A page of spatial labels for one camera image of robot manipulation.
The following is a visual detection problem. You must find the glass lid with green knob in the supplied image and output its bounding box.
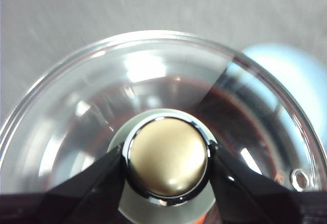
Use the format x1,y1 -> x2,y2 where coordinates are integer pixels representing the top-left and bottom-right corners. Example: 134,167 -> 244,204
0,30 -> 327,224

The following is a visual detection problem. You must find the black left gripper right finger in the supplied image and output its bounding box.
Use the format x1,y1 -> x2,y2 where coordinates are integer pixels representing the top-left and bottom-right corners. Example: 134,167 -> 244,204
208,143 -> 327,224

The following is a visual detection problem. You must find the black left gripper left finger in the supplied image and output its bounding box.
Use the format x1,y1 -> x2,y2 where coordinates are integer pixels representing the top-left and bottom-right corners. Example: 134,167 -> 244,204
0,144 -> 128,224

